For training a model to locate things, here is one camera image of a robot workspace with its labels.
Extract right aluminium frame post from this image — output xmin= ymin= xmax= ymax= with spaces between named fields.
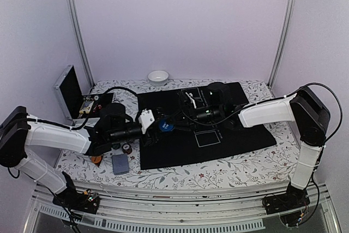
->
xmin=267 ymin=0 xmax=296 ymax=89

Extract white ceramic bowl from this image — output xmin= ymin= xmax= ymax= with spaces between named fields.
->
xmin=147 ymin=70 xmax=170 ymax=86

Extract silver poker chip case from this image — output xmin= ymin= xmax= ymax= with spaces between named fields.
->
xmin=53 ymin=64 xmax=114 ymax=126

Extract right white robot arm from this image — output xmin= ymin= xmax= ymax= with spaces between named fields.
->
xmin=179 ymin=82 xmax=330 ymax=209

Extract orange big blind button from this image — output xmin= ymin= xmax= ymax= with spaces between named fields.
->
xmin=91 ymin=156 xmax=103 ymax=166

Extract blue small blind button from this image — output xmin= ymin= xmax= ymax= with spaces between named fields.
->
xmin=159 ymin=120 xmax=175 ymax=133

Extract red poker chip stack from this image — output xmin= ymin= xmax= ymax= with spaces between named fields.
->
xmin=121 ymin=144 xmax=133 ymax=154

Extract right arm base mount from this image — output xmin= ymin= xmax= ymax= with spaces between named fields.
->
xmin=262 ymin=184 xmax=311 ymax=214

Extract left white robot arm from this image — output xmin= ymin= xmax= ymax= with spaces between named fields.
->
xmin=1 ymin=103 xmax=155 ymax=208

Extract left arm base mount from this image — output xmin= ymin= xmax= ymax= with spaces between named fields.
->
xmin=52 ymin=189 xmax=100 ymax=214

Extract blue card deck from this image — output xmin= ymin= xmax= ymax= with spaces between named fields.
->
xmin=111 ymin=153 xmax=129 ymax=175

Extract left aluminium frame post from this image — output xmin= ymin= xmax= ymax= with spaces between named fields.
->
xmin=67 ymin=0 xmax=95 ymax=88

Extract black poker mat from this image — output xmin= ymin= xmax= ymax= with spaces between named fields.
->
xmin=138 ymin=87 xmax=276 ymax=170

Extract aluminium frame post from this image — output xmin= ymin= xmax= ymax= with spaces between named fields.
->
xmin=67 ymin=0 xmax=95 ymax=88
xmin=267 ymin=0 xmax=296 ymax=89

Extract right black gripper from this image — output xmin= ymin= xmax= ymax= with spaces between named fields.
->
xmin=166 ymin=103 xmax=223 ymax=133

